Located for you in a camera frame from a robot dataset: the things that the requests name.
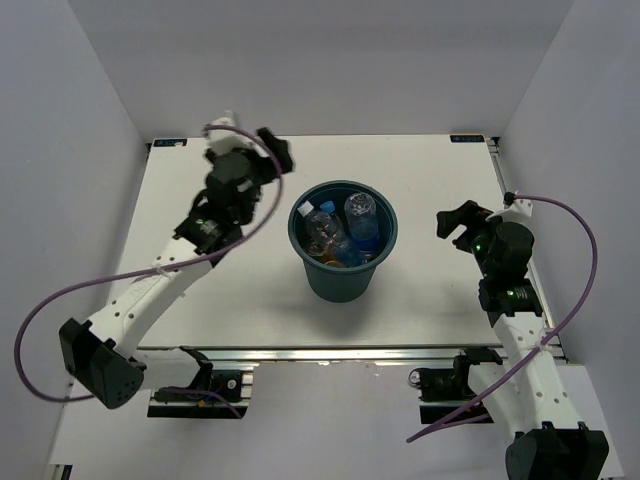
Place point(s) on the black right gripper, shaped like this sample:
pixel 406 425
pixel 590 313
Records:
pixel 467 214

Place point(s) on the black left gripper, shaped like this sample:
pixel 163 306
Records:
pixel 268 166

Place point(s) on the clear bottle blue label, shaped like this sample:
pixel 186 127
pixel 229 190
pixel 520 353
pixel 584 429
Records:
pixel 361 213

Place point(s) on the crushed clear plastic bottle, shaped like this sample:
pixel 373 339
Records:
pixel 323 228

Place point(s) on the blue label water bottle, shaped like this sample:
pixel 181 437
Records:
pixel 343 246

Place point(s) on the orange bottle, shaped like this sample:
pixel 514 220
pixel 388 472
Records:
pixel 327 259

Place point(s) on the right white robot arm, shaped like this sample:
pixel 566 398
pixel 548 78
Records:
pixel 548 438

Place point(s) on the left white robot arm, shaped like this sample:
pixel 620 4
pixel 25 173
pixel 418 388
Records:
pixel 102 353

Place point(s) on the dark teal plastic bin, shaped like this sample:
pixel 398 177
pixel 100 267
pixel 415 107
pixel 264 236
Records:
pixel 340 285

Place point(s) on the right blue table sticker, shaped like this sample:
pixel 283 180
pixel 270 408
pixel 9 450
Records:
pixel 466 138

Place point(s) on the blue table sticker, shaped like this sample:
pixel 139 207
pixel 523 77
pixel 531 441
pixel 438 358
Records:
pixel 169 142
pixel 466 138

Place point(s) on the left blue table sticker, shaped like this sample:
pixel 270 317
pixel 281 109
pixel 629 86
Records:
pixel 169 142

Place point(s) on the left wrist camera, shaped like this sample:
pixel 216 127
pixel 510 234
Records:
pixel 221 141

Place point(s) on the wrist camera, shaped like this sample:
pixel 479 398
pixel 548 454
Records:
pixel 221 141
pixel 514 209

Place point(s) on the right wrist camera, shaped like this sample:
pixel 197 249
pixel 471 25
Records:
pixel 514 209

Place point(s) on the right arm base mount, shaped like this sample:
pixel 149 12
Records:
pixel 442 390

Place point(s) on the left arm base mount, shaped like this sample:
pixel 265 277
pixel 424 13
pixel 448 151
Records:
pixel 186 384

